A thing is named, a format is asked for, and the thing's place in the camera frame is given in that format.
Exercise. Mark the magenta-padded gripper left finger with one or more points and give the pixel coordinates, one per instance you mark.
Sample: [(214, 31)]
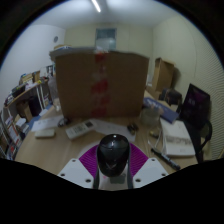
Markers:
[(87, 161)]

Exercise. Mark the white paper sheet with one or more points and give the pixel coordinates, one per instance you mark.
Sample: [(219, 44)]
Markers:
[(110, 127), (46, 122)]

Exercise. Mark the black computer mouse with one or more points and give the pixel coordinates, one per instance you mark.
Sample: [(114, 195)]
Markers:
[(112, 153)]

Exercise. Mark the small dark clip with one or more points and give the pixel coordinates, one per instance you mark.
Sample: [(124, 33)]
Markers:
[(63, 122), (133, 128)]

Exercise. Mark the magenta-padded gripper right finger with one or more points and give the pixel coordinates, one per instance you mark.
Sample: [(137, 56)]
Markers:
[(138, 161)]

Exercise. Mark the clear plastic container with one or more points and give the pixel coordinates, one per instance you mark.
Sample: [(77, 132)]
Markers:
[(150, 116)]

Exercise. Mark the ceiling light tube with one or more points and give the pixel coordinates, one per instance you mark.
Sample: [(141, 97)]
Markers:
[(96, 5)]

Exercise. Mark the window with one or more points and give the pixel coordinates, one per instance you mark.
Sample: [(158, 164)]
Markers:
[(106, 39)]

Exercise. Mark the white open notebook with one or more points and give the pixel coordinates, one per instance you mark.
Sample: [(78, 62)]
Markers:
[(178, 138)]

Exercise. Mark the clear plastic jug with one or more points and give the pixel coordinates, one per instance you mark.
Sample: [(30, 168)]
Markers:
[(53, 91)]

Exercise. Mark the wooden side desk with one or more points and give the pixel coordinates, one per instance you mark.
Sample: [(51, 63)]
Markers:
[(25, 91)]

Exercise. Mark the black pen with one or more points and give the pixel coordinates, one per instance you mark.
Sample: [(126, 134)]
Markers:
[(165, 159)]

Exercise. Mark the round wall clock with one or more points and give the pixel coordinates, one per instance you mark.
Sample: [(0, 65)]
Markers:
[(55, 39)]

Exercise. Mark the large brown cardboard box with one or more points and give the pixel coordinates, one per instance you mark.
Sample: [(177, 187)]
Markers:
[(100, 83)]

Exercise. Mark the open brown cardboard box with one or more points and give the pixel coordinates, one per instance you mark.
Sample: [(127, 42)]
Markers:
[(163, 75)]

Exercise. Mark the shelf unit with books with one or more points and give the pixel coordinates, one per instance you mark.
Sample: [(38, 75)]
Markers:
[(11, 133)]

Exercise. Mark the blue book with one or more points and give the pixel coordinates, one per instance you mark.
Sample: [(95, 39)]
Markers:
[(165, 111)]

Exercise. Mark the white remote control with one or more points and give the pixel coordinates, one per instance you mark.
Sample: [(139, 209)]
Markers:
[(80, 129)]

